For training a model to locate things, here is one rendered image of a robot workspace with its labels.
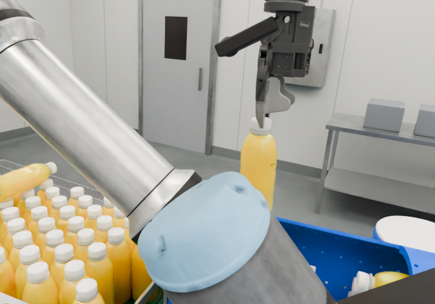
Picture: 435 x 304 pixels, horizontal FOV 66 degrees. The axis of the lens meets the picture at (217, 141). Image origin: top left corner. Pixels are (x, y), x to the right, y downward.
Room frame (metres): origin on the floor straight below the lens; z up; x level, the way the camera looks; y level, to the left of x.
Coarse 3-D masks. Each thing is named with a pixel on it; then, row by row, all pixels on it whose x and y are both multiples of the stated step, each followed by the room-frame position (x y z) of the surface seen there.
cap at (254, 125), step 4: (252, 120) 0.60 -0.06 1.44; (256, 120) 0.60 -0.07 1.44; (268, 120) 0.60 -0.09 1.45; (252, 124) 0.60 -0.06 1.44; (256, 124) 0.59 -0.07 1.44; (264, 124) 0.59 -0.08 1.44; (268, 124) 0.60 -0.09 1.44; (252, 128) 0.60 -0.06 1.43; (256, 128) 0.60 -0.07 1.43; (260, 128) 0.59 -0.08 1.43; (264, 128) 0.59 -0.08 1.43; (268, 128) 0.60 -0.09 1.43
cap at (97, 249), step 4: (92, 244) 0.67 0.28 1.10; (96, 244) 0.67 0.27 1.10; (100, 244) 0.67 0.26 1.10; (104, 244) 0.67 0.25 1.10; (88, 248) 0.66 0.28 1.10; (92, 248) 0.66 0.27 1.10; (96, 248) 0.66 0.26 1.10; (100, 248) 0.66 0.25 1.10; (104, 248) 0.66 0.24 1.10; (88, 252) 0.65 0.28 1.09; (92, 252) 0.64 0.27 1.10; (96, 252) 0.65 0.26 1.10; (100, 252) 0.65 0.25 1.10; (104, 252) 0.66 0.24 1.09; (92, 256) 0.65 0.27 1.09; (96, 256) 0.65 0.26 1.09; (100, 256) 0.65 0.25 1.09
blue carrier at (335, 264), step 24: (312, 240) 0.68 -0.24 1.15; (336, 240) 0.65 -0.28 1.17; (360, 240) 0.61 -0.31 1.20; (312, 264) 0.69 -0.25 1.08; (336, 264) 0.67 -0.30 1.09; (360, 264) 0.66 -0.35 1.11; (384, 264) 0.64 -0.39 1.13; (408, 264) 0.51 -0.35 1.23; (432, 264) 0.50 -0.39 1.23; (336, 288) 0.66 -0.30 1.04
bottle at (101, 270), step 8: (88, 256) 0.65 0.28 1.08; (104, 256) 0.66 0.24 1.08; (88, 264) 0.64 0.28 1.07; (96, 264) 0.64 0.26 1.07; (104, 264) 0.65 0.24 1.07; (112, 264) 0.68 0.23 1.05; (88, 272) 0.63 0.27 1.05; (96, 272) 0.63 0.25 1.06; (104, 272) 0.64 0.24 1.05; (112, 272) 0.66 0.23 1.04; (96, 280) 0.63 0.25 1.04; (104, 280) 0.64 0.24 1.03; (112, 280) 0.66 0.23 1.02; (104, 288) 0.64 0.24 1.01; (112, 288) 0.66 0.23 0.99; (104, 296) 0.64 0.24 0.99; (112, 296) 0.66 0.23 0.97
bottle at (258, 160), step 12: (252, 132) 0.60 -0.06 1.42; (264, 132) 0.60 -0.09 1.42; (252, 144) 0.59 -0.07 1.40; (264, 144) 0.59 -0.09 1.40; (252, 156) 0.58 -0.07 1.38; (264, 156) 0.58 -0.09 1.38; (276, 156) 0.60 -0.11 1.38; (240, 168) 0.61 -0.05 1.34; (252, 168) 0.58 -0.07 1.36; (264, 168) 0.58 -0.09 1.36; (252, 180) 0.58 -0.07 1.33; (264, 180) 0.58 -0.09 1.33; (264, 192) 0.58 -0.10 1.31
